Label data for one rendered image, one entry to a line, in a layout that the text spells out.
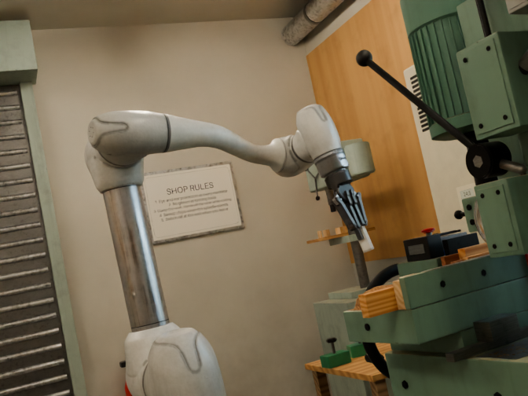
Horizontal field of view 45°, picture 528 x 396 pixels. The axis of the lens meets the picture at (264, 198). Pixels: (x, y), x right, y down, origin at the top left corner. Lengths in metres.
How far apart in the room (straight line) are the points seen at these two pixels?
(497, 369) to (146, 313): 0.91
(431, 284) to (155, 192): 3.14
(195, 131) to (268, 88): 2.95
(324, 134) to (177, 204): 2.45
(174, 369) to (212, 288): 2.72
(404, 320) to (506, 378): 0.18
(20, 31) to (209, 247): 1.72
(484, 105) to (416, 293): 0.33
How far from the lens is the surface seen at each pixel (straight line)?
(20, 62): 3.97
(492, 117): 1.07
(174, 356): 1.49
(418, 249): 1.42
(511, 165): 1.11
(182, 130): 1.63
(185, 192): 4.18
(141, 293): 1.69
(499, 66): 1.05
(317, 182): 3.85
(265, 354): 4.31
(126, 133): 1.57
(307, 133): 1.82
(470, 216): 1.34
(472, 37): 1.26
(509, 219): 1.05
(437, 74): 1.30
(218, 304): 4.19
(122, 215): 1.70
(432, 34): 1.32
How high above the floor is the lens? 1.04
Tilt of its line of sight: 5 degrees up
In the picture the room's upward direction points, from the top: 12 degrees counter-clockwise
